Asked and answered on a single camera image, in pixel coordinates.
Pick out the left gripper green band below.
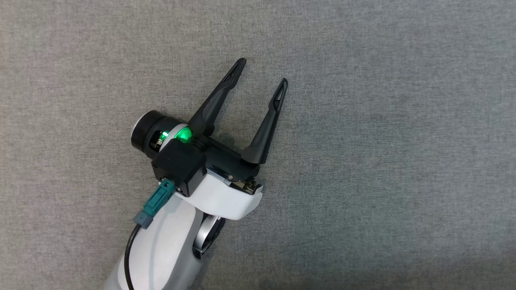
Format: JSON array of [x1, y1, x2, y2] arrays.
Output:
[[131, 58, 289, 220]]

